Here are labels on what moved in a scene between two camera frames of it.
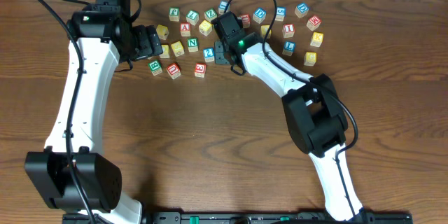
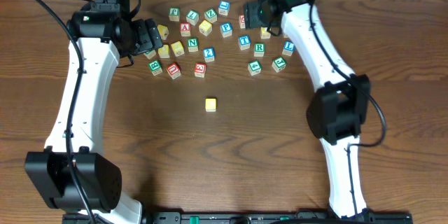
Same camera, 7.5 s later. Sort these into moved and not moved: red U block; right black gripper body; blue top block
Moved: right black gripper body
Not moved: blue top block; red U block
